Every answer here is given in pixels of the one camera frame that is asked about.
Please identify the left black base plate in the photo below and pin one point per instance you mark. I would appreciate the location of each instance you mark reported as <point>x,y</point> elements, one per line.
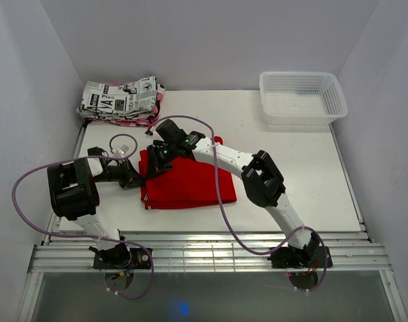
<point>138,260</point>

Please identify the red trousers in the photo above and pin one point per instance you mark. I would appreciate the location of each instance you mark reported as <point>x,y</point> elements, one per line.
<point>189,184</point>

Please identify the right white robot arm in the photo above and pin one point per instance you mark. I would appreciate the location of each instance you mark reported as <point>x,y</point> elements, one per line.
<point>263,184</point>

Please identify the white plastic basket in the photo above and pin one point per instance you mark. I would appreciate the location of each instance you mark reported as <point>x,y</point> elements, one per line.
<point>301,98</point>

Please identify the aluminium frame rail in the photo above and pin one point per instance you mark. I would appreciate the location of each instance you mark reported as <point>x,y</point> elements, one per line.
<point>193,240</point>

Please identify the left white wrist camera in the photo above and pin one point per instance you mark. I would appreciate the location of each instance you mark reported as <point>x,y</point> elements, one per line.
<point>121,152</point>

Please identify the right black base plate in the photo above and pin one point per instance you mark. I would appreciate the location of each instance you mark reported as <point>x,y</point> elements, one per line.
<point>287,257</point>

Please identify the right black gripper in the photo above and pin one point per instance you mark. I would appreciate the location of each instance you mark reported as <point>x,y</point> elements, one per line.
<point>154,164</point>

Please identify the newspaper print folded trousers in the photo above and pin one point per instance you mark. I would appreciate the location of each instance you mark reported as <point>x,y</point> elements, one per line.
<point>120,99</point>

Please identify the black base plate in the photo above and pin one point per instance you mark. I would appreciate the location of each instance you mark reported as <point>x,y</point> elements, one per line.
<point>138,260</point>
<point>287,257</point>

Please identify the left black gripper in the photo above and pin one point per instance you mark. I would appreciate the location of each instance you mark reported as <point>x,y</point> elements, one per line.
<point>132,178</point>

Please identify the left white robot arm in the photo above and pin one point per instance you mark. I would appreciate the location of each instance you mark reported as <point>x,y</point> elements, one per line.
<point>74,196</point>

